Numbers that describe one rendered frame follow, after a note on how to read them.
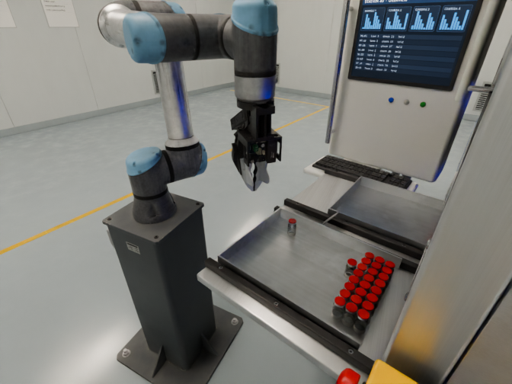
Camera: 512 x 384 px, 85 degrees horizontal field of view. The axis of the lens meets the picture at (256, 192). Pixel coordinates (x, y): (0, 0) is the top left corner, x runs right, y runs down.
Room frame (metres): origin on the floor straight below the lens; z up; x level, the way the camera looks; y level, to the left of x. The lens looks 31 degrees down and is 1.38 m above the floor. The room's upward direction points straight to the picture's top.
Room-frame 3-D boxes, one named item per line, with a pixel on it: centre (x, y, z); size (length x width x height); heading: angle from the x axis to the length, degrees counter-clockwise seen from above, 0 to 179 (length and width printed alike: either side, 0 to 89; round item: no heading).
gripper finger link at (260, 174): (0.55, -0.02, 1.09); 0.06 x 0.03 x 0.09; 21
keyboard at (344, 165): (1.11, -0.46, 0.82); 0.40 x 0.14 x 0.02; 50
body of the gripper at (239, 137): (0.54, 0.00, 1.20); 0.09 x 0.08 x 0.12; 21
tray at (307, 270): (0.48, -0.12, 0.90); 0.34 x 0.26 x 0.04; 51
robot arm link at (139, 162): (0.85, 0.36, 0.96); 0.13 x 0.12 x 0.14; 124
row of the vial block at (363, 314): (0.39, -0.24, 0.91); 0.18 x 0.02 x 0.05; 141
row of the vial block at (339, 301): (0.41, -0.21, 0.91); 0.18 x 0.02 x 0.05; 141
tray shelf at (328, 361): (0.59, -0.27, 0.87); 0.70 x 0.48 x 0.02; 142
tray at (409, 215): (0.68, -0.43, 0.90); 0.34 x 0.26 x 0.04; 52
